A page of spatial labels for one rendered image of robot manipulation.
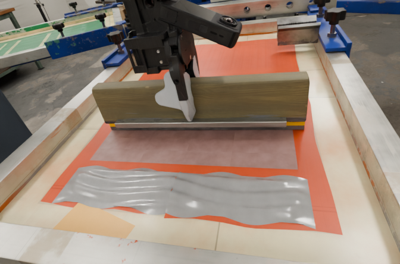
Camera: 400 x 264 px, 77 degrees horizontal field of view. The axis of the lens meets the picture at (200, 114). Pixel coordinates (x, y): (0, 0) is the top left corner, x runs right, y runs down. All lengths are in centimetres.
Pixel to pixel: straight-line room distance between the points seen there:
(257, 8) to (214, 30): 58
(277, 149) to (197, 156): 12
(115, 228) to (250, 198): 18
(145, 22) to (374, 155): 34
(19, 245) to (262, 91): 36
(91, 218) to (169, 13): 29
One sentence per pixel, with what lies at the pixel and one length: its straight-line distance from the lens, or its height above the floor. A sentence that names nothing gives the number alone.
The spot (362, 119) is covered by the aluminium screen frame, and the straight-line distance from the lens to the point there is 42.
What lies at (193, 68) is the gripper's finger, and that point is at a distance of 41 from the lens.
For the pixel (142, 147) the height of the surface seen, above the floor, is 95.
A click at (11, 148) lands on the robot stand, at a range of 82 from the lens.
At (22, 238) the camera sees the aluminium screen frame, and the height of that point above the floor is 99.
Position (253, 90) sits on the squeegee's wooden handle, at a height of 104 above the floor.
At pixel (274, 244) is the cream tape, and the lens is 32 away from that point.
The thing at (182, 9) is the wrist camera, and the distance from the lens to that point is 35.
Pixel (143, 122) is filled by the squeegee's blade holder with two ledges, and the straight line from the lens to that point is 45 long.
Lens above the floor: 123
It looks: 35 degrees down
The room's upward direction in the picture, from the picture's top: 11 degrees counter-clockwise
